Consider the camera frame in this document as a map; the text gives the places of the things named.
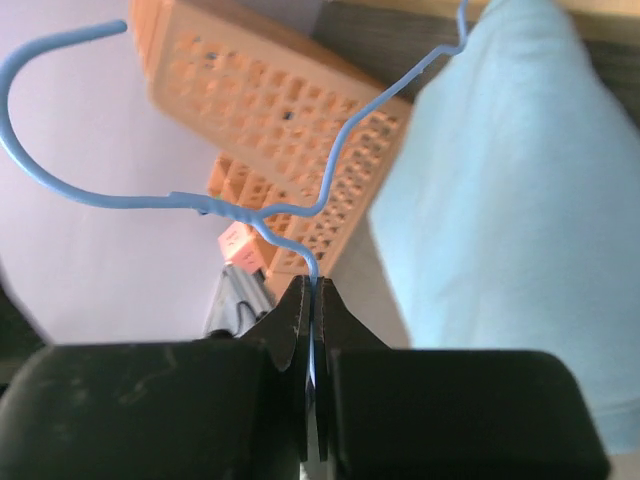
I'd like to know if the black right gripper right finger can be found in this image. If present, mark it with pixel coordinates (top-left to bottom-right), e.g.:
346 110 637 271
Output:
317 278 610 479

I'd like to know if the light blue wire hanger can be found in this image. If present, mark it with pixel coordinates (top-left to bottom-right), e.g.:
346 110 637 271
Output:
0 0 471 391

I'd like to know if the aluminium rail profile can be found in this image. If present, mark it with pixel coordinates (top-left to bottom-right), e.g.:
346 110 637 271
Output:
204 264 276 338

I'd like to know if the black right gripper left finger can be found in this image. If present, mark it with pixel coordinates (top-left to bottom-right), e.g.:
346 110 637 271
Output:
1 277 310 479

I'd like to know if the orange plastic file organizer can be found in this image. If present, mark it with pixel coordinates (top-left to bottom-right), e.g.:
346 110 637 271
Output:
130 1 411 273

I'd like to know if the pink cube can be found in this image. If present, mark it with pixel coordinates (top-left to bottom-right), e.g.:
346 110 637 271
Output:
218 222 266 274

